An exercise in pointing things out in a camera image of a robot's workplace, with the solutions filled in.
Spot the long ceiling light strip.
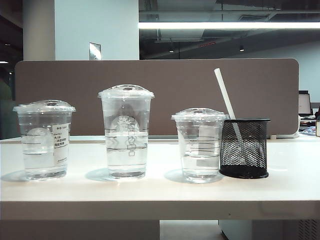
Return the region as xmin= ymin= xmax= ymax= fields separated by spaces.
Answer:
xmin=138 ymin=21 xmax=320 ymax=30

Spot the large clear plastic cup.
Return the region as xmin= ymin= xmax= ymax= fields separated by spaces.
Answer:
xmin=97 ymin=84 xmax=155 ymax=180

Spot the computer monitor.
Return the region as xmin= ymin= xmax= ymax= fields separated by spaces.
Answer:
xmin=298 ymin=90 xmax=313 ymax=117

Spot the small clear plastic cup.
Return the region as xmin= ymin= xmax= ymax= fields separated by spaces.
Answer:
xmin=171 ymin=107 xmax=230 ymax=184

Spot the brown desk divider panel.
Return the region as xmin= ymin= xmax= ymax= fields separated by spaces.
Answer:
xmin=14 ymin=59 xmax=300 ymax=137

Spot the white divider foot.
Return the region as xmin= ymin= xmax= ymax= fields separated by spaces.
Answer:
xmin=270 ymin=132 xmax=300 ymax=140

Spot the medium clear cup with label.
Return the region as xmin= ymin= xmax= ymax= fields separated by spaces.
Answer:
xmin=12 ymin=99 xmax=77 ymax=181

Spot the white straw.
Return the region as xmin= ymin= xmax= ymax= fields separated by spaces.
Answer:
xmin=213 ymin=67 xmax=248 ymax=162

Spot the framed wall sign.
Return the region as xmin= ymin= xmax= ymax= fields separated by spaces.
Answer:
xmin=88 ymin=42 xmax=102 ymax=61

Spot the black mesh pen holder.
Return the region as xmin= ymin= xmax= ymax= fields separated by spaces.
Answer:
xmin=219 ymin=118 xmax=272 ymax=179

